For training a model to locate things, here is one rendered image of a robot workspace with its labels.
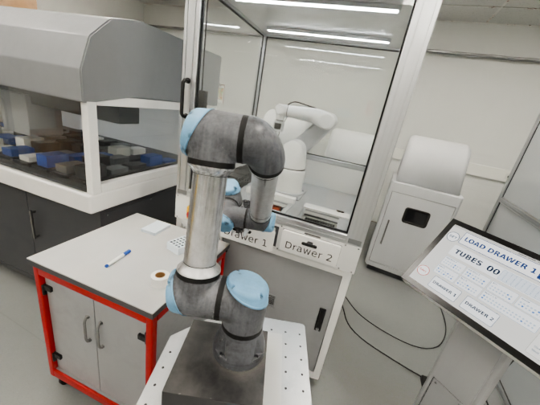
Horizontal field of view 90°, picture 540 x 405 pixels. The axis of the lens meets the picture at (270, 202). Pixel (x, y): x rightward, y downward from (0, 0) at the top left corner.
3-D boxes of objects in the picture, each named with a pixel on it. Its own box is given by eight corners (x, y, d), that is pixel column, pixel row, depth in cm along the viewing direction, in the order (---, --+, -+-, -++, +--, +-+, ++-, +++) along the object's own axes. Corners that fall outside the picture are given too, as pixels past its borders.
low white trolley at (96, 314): (149, 448, 118) (152, 313, 92) (48, 387, 134) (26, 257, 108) (216, 347, 171) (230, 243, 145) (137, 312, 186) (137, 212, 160)
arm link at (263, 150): (297, 112, 63) (275, 214, 104) (251, 104, 63) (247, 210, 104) (292, 147, 57) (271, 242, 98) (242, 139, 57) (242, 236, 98)
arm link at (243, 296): (262, 341, 69) (271, 296, 65) (211, 332, 69) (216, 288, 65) (265, 309, 81) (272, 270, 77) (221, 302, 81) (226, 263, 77)
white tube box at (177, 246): (177, 255, 126) (177, 248, 125) (166, 248, 130) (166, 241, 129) (198, 247, 136) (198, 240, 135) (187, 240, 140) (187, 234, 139)
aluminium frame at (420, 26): (362, 248, 123) (452, -28, 88) (175, 193, 149) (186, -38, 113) (363, 195, 210) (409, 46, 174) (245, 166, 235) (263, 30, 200)
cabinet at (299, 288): (318, 390, 155) (356, 276, 128) (169, 324, 181) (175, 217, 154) (335, 294, 241) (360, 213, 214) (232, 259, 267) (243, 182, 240)
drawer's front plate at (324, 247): (335, 267, 129) (341, 247, 125) (279, 249, 136) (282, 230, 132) (336, 265, 130) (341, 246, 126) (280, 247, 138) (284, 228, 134)
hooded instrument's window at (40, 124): (88, 194, 138) (82, 102, 123) (-110, 128, 183) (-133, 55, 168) (206, 162, 241) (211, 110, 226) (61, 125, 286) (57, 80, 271)
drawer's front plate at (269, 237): (271, 252, 132) (274, 232, 128) (218, 235, 139) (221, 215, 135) (272, 251, 133) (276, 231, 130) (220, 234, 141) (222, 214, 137)
